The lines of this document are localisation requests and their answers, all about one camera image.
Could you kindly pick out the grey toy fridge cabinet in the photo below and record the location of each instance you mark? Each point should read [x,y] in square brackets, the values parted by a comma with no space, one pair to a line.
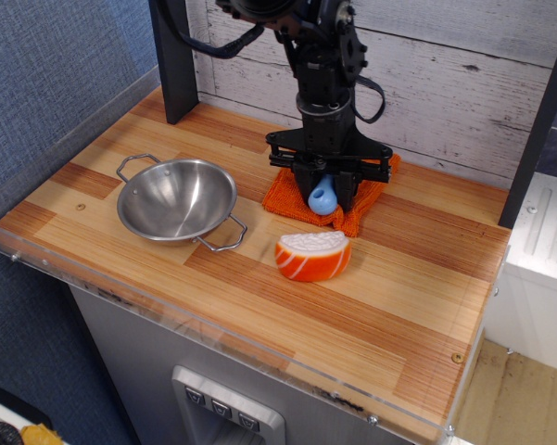
[140,355]

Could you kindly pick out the blue grey toy scoop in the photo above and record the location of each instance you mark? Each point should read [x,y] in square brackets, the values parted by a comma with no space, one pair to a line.
[322,199]

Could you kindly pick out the clear acrylic table guard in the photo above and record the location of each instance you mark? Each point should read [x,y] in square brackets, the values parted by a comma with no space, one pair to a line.
[46,350]

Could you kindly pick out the toy salmon sushi piece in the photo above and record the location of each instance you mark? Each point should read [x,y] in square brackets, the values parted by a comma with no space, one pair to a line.
[312,257]

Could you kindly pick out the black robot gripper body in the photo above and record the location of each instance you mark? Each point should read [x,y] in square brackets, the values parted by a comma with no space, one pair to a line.
[330,143]

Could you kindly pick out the silver dispenser button panel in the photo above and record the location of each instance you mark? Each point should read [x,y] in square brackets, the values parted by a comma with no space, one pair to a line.
[216,414]

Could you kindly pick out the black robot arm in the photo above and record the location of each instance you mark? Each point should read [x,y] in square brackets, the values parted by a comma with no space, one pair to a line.
[326,57]

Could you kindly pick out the black right vertical post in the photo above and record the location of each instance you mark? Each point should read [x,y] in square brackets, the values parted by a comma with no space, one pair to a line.
[533,149]

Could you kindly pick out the white plastic toy sink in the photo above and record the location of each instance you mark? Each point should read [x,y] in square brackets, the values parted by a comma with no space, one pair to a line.
[522,313]

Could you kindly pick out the black yellow object bottom left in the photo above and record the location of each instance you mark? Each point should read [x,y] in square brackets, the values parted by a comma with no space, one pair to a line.
[32,434]

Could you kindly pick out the stainless steel two-handled bowl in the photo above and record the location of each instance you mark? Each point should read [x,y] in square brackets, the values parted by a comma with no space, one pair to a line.
[176,200]

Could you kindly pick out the orange knitted cloth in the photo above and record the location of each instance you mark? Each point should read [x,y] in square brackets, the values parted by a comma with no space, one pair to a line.
[283,198]

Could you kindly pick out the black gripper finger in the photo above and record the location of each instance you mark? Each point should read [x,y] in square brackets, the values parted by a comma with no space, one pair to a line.
[306,181]
[346,187]

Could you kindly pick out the black vertical post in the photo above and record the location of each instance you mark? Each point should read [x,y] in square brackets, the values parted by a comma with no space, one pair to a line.
[175,59]
[533,149]

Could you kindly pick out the black left vertical post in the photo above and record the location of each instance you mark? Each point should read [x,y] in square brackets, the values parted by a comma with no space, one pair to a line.
[175,59]

